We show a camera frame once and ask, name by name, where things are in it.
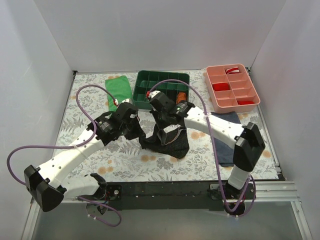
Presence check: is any black table edge rail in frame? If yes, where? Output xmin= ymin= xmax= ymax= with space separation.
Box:
xmin=77 ymin=179 xmax=253 ymax=212

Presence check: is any red rolled cloth right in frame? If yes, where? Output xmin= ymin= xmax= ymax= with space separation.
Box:
xmin=237 ymin=100 xmax=255 ymax=106

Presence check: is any pink compartment bin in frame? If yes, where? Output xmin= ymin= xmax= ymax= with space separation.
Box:
xmin=205 ymin=63 xmax=261 ymax=114

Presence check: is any red rolled cloth left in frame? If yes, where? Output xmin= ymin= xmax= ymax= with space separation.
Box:
xmin=212 ymin=82 xmax=230 ymax=92

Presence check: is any grey-blue folded cloth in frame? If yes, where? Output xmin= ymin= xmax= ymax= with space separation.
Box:
xmin=211 ymin=111 xmax=241 ymax=168

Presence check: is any red white striped roll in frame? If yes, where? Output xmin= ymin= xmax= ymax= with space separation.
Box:
xmin=225 ymin=66 xmax=240 ymax=75

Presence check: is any green folded cloth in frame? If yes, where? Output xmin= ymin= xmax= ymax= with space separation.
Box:
xmin=105 ymin=75 xmax=133 ymax=104

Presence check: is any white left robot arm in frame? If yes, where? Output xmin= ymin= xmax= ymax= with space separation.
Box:
xmin=24 ymin=102 xmax=143 ymax=212

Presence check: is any floral patterned table mat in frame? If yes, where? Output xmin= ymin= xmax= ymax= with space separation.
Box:
xmin=56 ymin=69 xmax=279 ymax=182

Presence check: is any red rolled cloth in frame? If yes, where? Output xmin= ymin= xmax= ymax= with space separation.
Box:
xmin=237 ymin=100 xmax=255 ymax=106
xmin=212 ymin=82 xmax=230 ymax=92

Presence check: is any orange rolled cloth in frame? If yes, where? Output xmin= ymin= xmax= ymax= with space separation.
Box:
xmin=176 ymin=92 xmax=187 ymax=104

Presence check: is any black pinstriped underwear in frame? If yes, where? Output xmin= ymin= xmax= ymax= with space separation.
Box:
xmin=138 ymin=125 xmax=190 ymax=159

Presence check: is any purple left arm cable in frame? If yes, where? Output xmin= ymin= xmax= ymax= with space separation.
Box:
xmin=6 ymin=84 xmax=123 ymax=227

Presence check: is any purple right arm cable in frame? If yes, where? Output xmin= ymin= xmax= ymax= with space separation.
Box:
xmin=149 ymin=79 xmax=257 ymax=216

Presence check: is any black rolled cloth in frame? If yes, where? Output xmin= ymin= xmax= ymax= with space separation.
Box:
xmin=166 ymin=89 xmax=177 ymax=102

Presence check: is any green compartment bin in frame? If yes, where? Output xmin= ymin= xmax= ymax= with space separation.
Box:
xmin=132 ymin=70 xmax=190 ymax=110

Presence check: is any aluminium frame rail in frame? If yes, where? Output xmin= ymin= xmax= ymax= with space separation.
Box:
xmin=246 ymin=181 xmax=301 ymax=202

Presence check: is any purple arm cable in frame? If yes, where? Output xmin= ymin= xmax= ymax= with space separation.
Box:
xmin=6 ymin=84 xmax=123 ymax=227
xmin=149 ymin=79 xmax=257 ymax=216

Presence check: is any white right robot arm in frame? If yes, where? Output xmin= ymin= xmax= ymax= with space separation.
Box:
xmin=146 ymin=90 xmax=266 ymax=199

